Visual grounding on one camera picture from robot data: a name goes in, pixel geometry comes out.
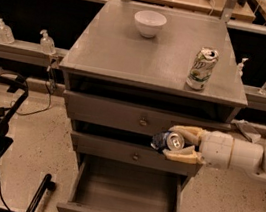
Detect green white 7up can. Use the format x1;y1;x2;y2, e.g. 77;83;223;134
186;47;219;91

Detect white ceramic bowl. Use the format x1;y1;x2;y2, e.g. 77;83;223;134
134;10;167;38

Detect black floor cable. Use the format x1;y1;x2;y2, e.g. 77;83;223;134
0;57;62;212

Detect black chair base leg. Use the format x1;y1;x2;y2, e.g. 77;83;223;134
26;174;56;212

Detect middle grey drawer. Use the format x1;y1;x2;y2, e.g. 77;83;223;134
71;131;201;177

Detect clear pump bottle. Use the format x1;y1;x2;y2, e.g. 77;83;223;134
0;18;15;44
40;29;56;56

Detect bottom grey open drawer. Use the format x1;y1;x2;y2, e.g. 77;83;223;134
57;155;182;212

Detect top grey drawer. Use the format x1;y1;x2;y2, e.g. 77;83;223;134
63;90;231;136

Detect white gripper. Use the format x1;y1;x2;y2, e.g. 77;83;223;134
163;125;234;169

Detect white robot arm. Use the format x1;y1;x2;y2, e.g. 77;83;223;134
163;125;266;189

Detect white box on floor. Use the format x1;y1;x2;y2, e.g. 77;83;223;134
235;120;261;144

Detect small pump bottle right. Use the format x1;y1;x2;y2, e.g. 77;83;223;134
237;58;248;77

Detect clear pump bottle far left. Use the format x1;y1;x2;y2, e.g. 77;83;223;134
0;18;15;44

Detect blue pepsi can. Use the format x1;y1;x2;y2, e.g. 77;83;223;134
150;130;185;153

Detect grey wooden drawer cabinet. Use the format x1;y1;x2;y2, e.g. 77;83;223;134
34;0;262;212

